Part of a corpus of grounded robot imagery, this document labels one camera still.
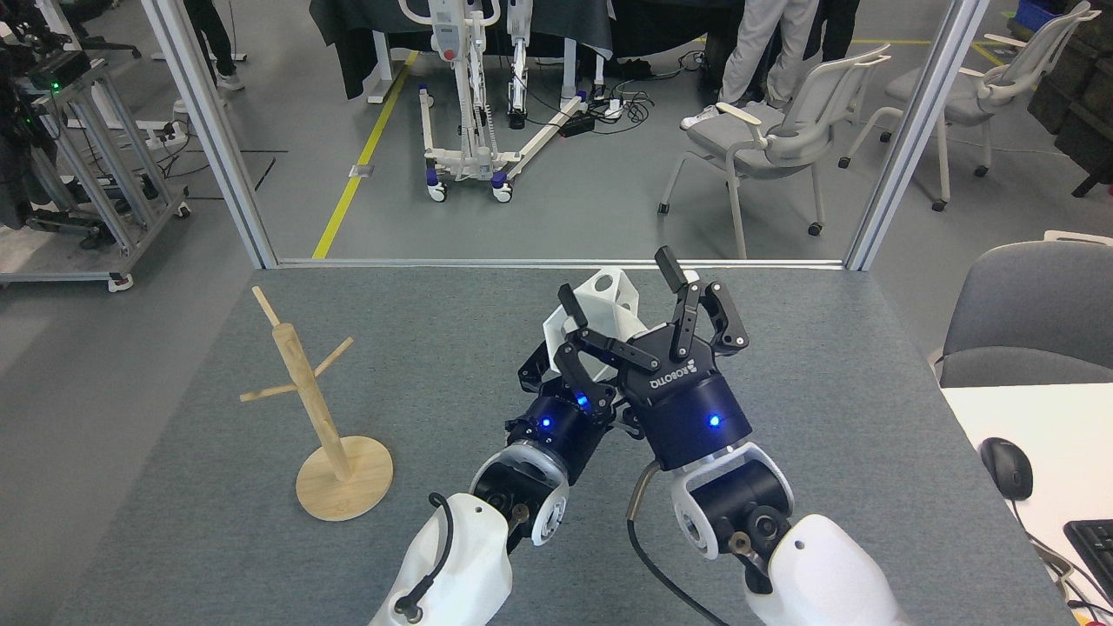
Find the blue bin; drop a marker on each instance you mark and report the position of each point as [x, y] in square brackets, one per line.
[1039, 12]

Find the black keyboard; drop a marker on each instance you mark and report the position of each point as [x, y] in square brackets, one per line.
[1094, 552]

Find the grey chair with white frame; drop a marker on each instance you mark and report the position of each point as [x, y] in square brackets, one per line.
[969, 104]
[739, 143]

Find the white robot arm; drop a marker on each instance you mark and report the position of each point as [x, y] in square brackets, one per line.
[817, 574]
[461, 556]

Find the black table cloth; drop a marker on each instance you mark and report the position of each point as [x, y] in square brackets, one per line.
[365, 26]

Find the black computer mouse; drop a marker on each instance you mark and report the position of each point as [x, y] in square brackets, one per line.
[1007, 468]

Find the white stand on wheels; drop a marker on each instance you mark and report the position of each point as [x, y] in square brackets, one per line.
[469, 104]

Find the white faceted cup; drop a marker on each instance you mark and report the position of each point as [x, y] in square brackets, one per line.
[622, 306]

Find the black power strip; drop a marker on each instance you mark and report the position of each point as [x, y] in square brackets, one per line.
[577, 125]

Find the person in dark trousers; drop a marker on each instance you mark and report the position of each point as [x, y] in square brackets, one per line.
[839, 26]

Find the silver table edge rail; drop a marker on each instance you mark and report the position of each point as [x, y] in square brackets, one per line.
[435, 263]

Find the white power strip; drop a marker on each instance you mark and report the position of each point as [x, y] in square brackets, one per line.
[609, 109]

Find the aluminium frame cart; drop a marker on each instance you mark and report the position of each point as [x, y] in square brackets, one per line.
[61, 261]

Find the dark grey padded chair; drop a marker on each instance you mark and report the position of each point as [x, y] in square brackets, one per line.
[1026, 304]

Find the person with white shoes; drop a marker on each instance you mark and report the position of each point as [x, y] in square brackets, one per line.
[213, 39]

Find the white table leg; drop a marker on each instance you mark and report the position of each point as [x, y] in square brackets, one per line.
[383, 74]

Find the silver frame post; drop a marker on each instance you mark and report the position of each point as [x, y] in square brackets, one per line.
[209, 130]
[916, 130]

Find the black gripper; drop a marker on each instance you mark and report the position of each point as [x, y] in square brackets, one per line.
[687, 409]
[556, 430]

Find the white desk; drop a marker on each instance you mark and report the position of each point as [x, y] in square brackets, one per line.
[1043, 426]

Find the person in light trousers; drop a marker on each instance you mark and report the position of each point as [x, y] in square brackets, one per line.
[765, 43]

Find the silver floor plate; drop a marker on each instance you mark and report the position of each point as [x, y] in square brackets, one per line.
[362, 171]

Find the wooden cup rack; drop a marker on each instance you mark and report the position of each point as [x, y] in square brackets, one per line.
[300, 365]

